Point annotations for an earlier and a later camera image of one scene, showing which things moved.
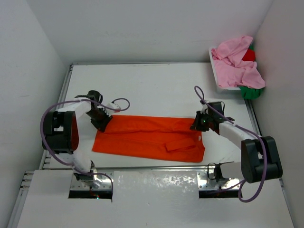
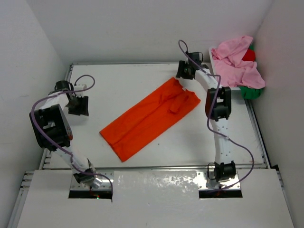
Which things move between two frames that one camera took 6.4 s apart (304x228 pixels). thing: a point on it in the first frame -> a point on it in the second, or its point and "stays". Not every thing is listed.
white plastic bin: x=222 y=88 stays
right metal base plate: x=206 y=181 stays
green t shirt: x=250 y=93 stays
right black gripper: x=196 y=126 -> x=181 y=73
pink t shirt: x=231 y=70 stays
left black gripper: x=101 y=126 -> x=82 y=109
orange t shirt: x=153 y=137 -> x=134 y=130
